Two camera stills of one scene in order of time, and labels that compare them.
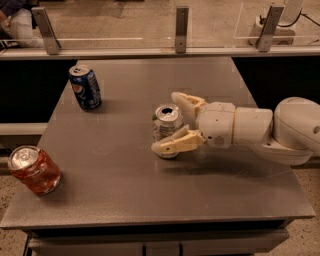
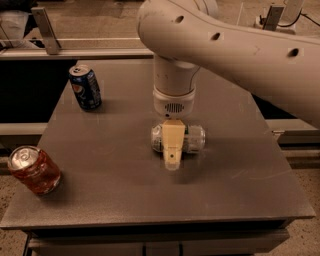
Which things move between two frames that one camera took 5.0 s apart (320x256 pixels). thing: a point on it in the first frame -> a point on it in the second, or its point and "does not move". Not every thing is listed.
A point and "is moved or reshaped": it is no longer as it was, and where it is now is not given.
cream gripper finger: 187,138 -> 173,135
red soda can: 35,169 does not move
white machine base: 285,31 does not move
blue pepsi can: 86,87 does not move
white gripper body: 217,124 -> 174,104
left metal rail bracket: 42,19 does not move
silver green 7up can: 167,120 is moved or reshaped
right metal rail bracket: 267,35 does not move
